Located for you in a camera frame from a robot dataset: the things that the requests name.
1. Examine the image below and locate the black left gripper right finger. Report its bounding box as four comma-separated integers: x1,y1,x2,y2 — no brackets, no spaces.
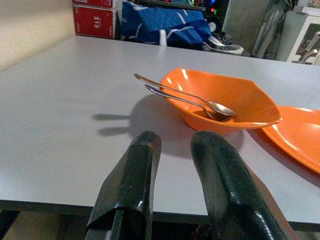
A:
190,130,301,240

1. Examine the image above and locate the white and black sneaker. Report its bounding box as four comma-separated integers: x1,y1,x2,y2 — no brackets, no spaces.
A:
203,33,245,55

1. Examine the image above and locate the white glass door cabinet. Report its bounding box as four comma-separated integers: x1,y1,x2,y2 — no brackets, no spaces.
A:
286,6,320,66

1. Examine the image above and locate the red cardboard box white print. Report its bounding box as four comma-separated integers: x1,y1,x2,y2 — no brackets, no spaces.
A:
72,5,117,40

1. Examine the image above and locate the orange plate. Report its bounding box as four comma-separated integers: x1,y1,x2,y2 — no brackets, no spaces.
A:
259,106,320,176

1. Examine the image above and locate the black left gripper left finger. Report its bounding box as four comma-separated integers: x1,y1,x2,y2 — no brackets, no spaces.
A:
84,130,163,240

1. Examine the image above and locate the black object with white disc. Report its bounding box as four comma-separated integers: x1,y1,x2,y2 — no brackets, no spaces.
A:
204,0,227,35

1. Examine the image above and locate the grey hanging cloth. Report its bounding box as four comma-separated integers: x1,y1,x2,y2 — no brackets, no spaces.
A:
252,0,291,60

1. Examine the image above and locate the coloured light string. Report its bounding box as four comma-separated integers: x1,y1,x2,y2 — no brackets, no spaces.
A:
188,0,220,16

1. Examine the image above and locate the orange square bowl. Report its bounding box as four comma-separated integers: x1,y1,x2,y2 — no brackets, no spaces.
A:
159,67,283,136

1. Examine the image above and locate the silver metal spoon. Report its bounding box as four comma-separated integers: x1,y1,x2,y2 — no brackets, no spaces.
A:
134,73,238,118
144,83,232,123

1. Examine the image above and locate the blue bag with white straps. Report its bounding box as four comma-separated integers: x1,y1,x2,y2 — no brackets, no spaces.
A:
121,1,213,50

